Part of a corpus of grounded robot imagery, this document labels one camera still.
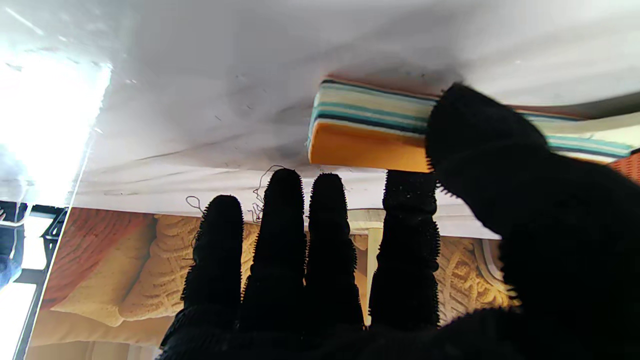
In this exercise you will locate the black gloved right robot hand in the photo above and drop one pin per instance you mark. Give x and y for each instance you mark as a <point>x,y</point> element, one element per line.
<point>550,260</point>

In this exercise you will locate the red ping pong bat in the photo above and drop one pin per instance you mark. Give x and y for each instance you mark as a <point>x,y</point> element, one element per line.
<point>360,145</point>

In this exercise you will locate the printed living room backdrop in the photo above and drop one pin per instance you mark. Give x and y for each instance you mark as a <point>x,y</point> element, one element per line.
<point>100,260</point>

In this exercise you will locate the black tripod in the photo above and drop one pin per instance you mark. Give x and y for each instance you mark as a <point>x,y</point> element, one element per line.
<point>50,235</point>

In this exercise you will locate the person in dark clothes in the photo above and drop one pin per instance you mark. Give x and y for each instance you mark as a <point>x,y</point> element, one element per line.
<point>10,240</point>

